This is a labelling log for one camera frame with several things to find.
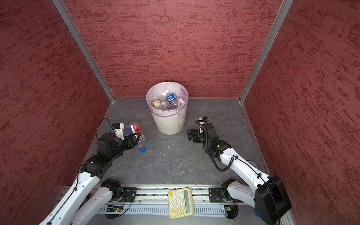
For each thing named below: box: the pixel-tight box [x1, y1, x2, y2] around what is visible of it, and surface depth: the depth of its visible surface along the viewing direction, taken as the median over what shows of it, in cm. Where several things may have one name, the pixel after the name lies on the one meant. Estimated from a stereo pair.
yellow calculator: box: [167, 187, 195, 219], surface depth 71 cm
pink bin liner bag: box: [145, 81, 189, 118], surface depth 91 cm
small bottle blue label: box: [161, 89, 179, 109], surface depth 94 cm
